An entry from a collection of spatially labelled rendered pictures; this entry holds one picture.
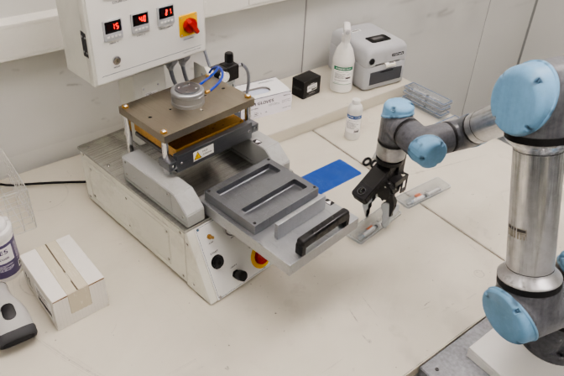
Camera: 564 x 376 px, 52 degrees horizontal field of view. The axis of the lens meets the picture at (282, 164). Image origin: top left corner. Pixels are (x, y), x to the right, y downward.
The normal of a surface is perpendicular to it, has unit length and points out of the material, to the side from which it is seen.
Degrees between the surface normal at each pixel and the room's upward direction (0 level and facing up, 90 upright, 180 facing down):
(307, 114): 0
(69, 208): 0
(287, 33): 90
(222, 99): 0
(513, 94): 83
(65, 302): 86
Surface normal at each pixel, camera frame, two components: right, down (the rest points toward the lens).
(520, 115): -0.91, 0.09
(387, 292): 0.04, -0.82
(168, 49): 0.71, 0.43
